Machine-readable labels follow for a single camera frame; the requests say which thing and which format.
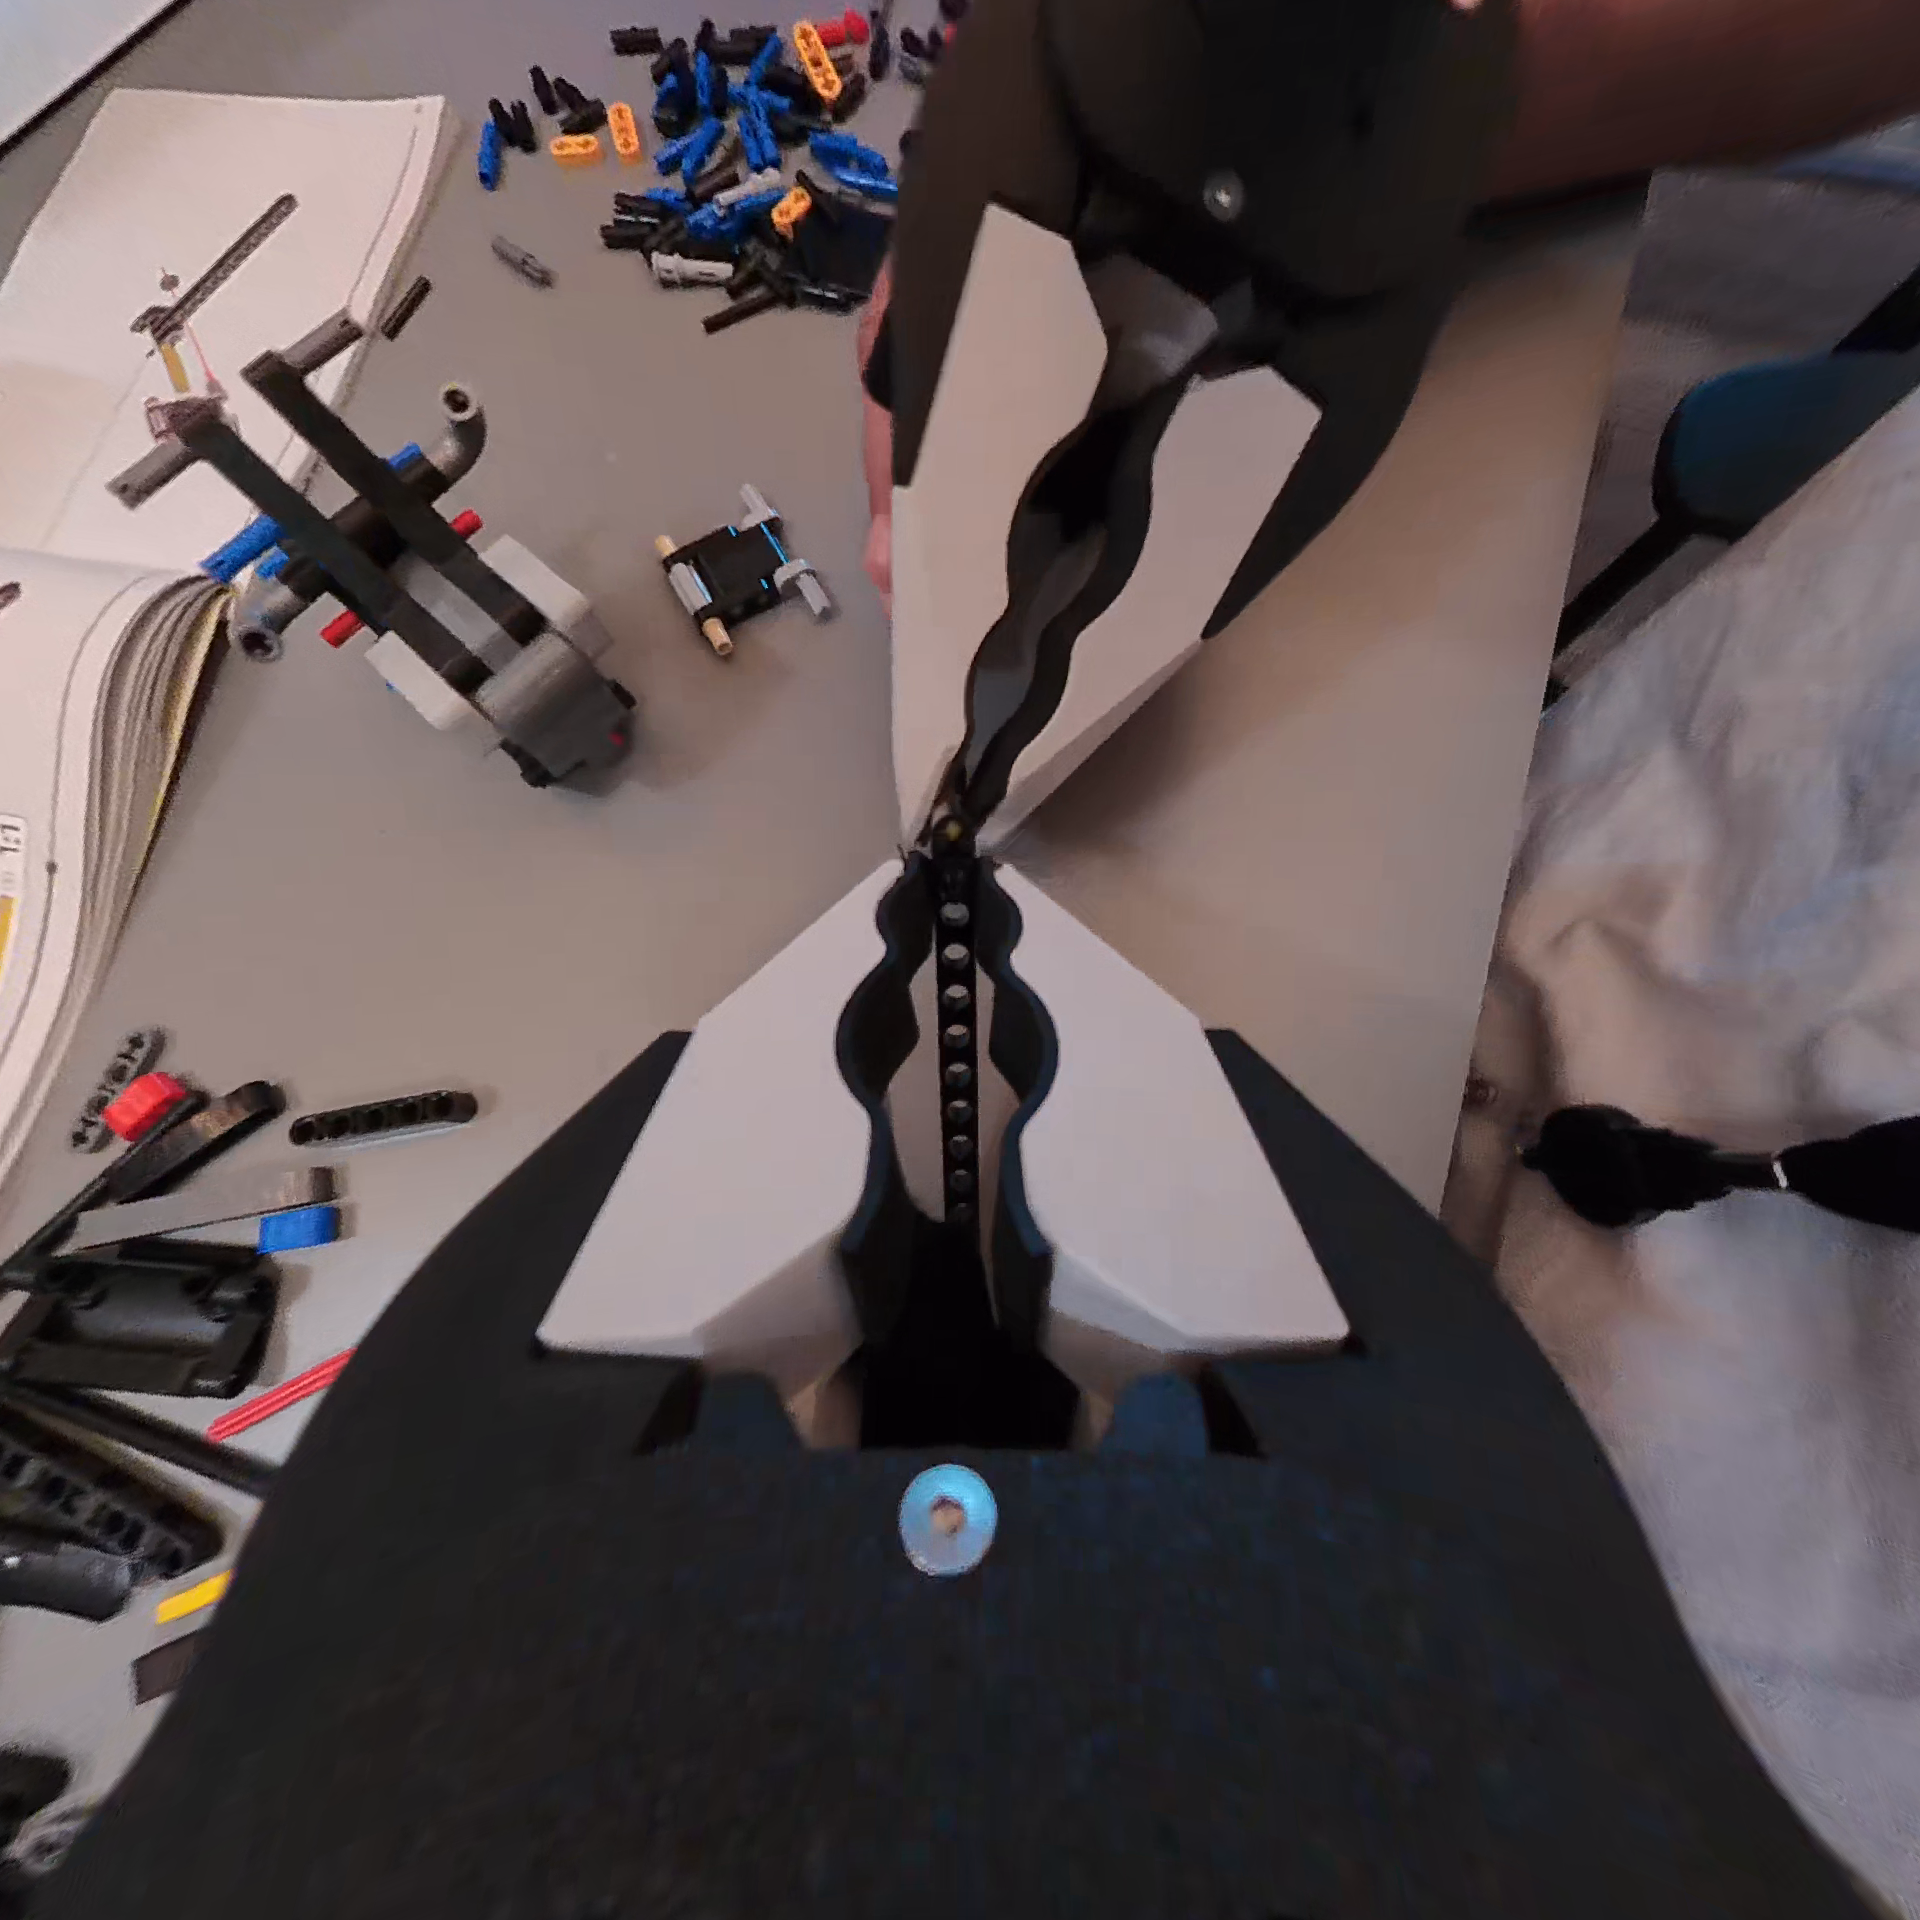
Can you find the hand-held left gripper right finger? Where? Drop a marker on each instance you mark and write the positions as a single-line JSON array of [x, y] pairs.
[[1171, 1186]]

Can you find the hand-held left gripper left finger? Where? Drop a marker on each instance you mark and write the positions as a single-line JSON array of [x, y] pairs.
[[750, 1171]]

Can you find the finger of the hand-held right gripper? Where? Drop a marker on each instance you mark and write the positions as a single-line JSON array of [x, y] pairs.
[[974, 421], [1201, 511]]

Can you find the long black lego beam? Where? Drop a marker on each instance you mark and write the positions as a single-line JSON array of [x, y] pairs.
[[956, 1051]]

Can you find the person's right forearm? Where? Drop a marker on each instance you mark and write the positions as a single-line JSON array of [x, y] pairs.
[[1694, 91]]

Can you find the small black grey lego assembly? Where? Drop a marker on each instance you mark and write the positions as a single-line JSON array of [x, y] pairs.
[[744, 570]]

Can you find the pile of small lego pins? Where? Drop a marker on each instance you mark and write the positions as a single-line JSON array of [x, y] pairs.
[[734, 165]]

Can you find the short black lego beam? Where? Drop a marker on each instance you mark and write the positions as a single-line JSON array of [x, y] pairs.
[[383, 1118]]

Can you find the small blue lego piece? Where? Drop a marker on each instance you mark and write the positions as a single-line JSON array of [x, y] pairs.
[[299, 1231]]

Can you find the grey lego pin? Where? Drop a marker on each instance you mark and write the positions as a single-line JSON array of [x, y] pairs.
[[521, 262]]

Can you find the red lego axle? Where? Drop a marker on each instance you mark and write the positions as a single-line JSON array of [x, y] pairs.
[[283, 1393]]

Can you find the black lego pin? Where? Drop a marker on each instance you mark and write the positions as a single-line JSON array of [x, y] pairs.
[[406, 307]]

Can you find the small red lego piece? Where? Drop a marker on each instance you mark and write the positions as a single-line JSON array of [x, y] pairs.
[[143, 1108]]

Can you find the pile of black lego pieces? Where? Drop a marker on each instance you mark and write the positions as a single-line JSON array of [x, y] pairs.
[[135, 1319]]

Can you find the short yellow lego axle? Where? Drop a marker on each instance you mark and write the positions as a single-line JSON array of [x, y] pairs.
[[194, 1597]]

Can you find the dark office chair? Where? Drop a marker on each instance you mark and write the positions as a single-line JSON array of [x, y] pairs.
[[1785, 451]]

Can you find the person's white shirt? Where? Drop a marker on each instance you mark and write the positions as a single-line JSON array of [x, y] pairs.
[[1724, 931]]

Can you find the white instruction booklet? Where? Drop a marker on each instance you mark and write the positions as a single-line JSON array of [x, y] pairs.
[[225, 196]]

